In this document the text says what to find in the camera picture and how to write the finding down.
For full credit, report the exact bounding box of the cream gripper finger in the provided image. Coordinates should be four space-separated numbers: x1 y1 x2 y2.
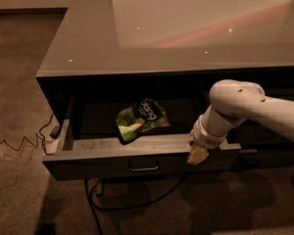
186 143 209 165

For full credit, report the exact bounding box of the dark grey drawer cabinet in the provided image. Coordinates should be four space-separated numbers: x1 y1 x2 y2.
35 0 294 198

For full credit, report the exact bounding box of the thin black zigzag cable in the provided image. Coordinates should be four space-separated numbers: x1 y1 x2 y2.
0 113 60 158

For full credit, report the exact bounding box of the black power adapter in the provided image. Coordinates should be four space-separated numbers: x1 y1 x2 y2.
50 125 61 138

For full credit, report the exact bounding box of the green snack bag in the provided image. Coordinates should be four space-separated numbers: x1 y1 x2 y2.
115 98 171 144

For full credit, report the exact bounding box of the thick black floor cable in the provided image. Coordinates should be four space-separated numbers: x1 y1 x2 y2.
83 173 190 235

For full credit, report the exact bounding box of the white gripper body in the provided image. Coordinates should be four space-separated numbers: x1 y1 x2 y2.
187 117 225 149

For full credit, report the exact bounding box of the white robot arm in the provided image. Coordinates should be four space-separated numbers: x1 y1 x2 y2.
186 79 294 165

